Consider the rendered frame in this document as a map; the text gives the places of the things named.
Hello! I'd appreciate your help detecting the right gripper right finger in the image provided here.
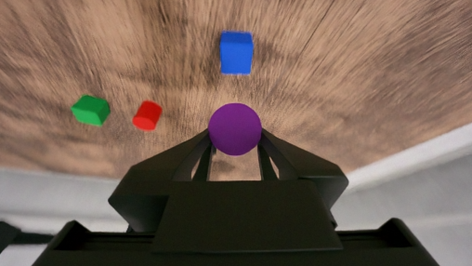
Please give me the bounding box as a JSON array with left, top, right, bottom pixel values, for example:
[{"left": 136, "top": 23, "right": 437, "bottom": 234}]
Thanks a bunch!
[{"left": 256, "top": 127, "right": 349, "bottom": 210}]

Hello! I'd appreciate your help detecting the blue cube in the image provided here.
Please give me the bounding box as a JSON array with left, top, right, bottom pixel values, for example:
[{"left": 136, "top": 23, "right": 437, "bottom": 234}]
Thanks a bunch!
[{"left": 220, "top": 33, "right": 253, "bottom": 76}]

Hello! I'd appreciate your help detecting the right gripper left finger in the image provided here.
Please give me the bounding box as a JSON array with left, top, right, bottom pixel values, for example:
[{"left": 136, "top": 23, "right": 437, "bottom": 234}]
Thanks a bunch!
[{"left": 121, "top": 128, "right": 214, "bottom": 181}]

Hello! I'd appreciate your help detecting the red cylinder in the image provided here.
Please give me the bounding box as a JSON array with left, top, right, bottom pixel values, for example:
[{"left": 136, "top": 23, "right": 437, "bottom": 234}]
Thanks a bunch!
[{"left": 133, "top": 102, "right": 163, "bottom": 132}]

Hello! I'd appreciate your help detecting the green cube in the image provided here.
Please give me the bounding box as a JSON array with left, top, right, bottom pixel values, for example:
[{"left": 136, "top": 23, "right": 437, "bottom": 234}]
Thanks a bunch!
[{"left": 72, "top": 96, "right": 111, "bottom": 127}]

